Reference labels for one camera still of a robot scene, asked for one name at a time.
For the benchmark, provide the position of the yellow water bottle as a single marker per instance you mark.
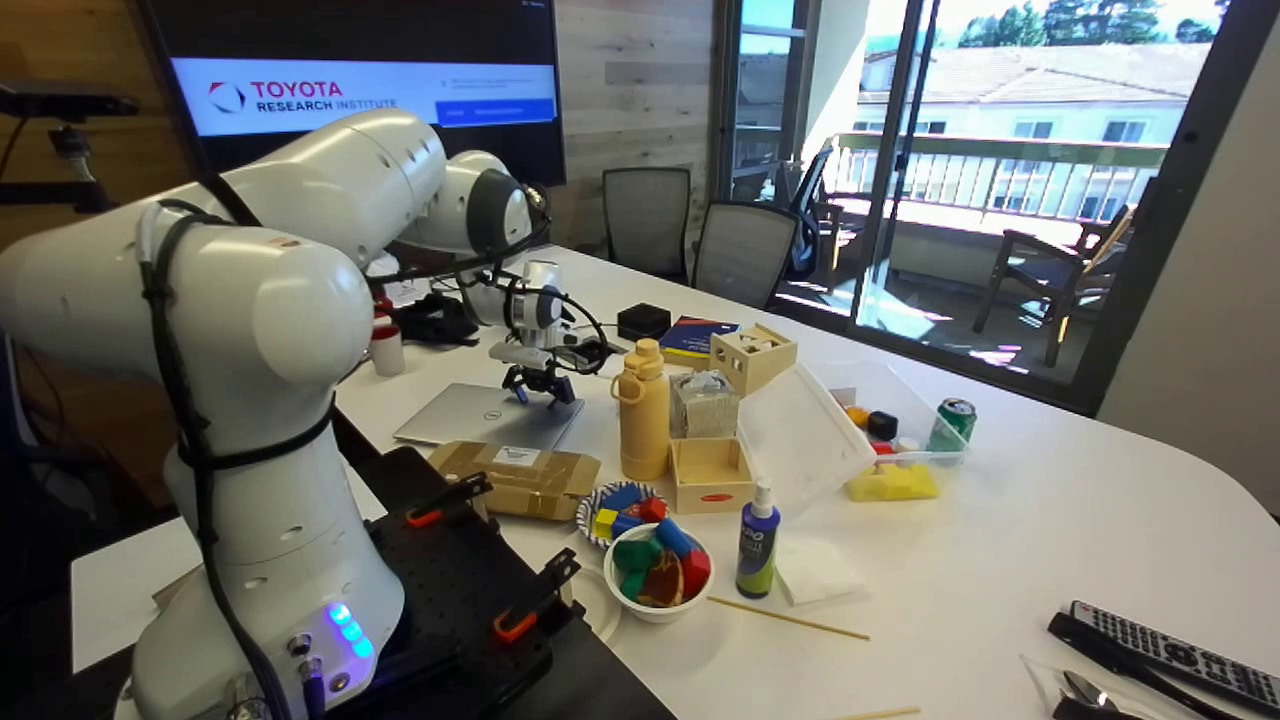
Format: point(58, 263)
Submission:
point(641, 395)

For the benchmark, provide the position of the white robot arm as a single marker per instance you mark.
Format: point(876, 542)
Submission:
point(245, 298)

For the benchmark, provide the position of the black and white keyboard strip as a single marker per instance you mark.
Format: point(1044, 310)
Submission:
point(1157, 657)

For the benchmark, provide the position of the small black box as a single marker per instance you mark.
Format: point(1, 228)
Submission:
point(641, 322)

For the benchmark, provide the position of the blue bowl with colourful blocks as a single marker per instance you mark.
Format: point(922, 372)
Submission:
point(612, 511)

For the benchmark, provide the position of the black clamp orange handle rear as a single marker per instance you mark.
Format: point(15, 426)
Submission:
point(451, 500)

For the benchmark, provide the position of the patio chair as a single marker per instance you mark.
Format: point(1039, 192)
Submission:
point(1054, 275)

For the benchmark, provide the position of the wooden chopstick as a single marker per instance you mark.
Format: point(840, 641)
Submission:
point(799, 620)

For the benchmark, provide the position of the yellow sponge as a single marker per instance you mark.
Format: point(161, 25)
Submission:
point(895, 481)

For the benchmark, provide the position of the black mounting plate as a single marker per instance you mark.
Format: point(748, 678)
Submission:
point(444, 663)

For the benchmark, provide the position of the blue and green bottle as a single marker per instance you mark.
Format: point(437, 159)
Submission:
point(758, 547)

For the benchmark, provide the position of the wooden block with holes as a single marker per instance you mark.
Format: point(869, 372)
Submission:
point(748, 356)

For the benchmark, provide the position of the clear plastic container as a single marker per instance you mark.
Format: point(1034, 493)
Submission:
point(812, 433)

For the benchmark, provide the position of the green soda can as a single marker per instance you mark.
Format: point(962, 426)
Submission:
point(952, 426)

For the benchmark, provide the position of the small clear plastic box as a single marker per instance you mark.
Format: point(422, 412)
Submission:
point(700, 407)

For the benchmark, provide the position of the open wooden box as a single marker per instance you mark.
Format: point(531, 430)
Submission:
point(709, 474)

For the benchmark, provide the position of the wall monitor screen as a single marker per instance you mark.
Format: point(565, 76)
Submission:
point(262, 98)

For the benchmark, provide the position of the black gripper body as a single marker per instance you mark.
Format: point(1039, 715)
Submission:
point(531, 360)

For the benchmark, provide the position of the dark grey laptop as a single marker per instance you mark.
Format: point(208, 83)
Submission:
point(484, 418)

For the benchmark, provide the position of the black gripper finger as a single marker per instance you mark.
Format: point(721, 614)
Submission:
point(513, 385)
point(563, 390)

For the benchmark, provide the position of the cardboard box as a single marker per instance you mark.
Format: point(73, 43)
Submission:
point(527, 481)

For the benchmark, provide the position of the blue and yellow book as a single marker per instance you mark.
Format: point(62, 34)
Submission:
point(690, 343)

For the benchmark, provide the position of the black clamp orange handle front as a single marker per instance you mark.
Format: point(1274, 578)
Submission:
point(544, 588)

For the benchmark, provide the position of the white cup red lid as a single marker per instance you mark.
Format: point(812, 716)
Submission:
point(385, 343)

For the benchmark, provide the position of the grey office chair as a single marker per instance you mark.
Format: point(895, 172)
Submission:
point(743, 252)
point(645, 218)

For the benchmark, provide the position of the black clamp orange handle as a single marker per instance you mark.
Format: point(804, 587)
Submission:
point(451, 500)
point(544, 588)

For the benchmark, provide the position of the white bowl with colourful blocks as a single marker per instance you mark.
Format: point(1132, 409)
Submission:
point(658, 570)

